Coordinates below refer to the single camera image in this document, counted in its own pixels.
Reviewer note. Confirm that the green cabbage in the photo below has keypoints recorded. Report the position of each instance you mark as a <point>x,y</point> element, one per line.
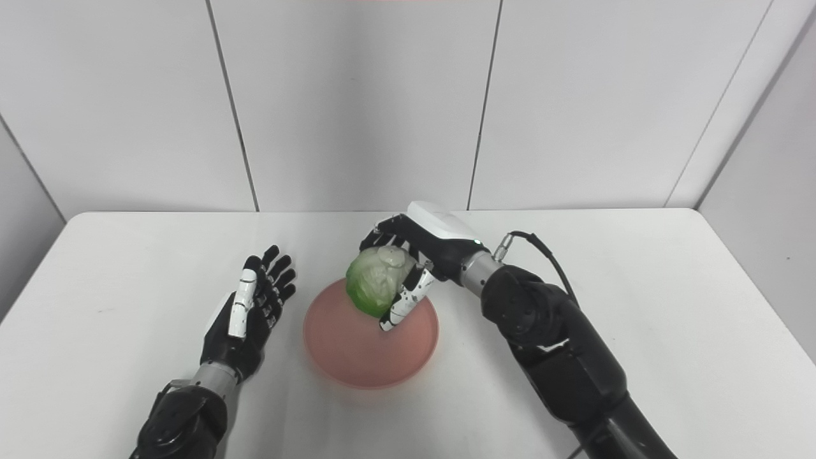
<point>377,280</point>

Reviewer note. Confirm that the pink plate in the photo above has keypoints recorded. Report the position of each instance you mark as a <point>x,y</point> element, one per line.
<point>363,347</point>

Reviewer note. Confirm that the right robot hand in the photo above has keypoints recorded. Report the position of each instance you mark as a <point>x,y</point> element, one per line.
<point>427,255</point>

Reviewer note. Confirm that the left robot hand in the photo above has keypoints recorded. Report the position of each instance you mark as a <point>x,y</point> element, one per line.
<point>252,312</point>

